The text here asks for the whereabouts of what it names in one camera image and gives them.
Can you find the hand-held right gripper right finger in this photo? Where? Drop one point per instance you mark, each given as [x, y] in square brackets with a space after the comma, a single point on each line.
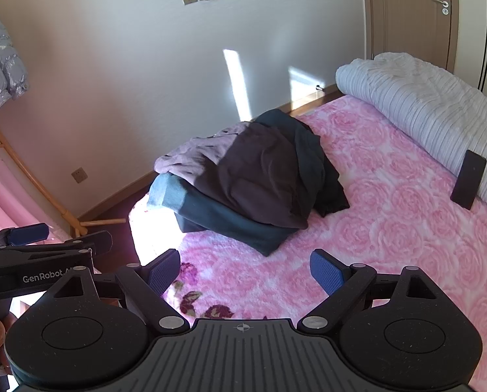
[327, 271]

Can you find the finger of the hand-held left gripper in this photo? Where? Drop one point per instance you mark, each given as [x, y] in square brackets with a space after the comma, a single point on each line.
[29, 233]
[96, 240]

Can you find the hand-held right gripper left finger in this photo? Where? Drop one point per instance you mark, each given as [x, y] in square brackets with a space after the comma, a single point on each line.
[166, 270]

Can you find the dark brown sweater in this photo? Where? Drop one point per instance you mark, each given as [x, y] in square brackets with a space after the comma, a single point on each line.
[260, 175]

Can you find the wooden coat rack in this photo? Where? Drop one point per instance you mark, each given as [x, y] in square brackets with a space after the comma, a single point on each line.
[74, 220]

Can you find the teal folded garment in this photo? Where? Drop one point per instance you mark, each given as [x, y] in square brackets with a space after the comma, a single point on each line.
[211, 216]

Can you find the pink rose-pattern blanket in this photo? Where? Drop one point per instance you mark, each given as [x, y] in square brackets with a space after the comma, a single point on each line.
[390, 220]

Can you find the lilac garment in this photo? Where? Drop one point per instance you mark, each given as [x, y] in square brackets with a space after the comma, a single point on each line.
[202, 151]

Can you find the dark green garment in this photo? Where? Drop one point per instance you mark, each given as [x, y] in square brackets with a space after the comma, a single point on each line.
[309, 147]

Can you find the black smartphone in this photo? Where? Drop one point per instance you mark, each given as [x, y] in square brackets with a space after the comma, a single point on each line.
[468, 179]

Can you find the silver puffer jacket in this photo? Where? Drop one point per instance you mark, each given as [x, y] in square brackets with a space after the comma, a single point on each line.
[2, 65]

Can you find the white striped quilt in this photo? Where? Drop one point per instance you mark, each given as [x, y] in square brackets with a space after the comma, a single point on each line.
[423, 102]

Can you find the brown wooden door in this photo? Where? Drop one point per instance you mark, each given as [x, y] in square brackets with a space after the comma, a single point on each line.
[407, 16]

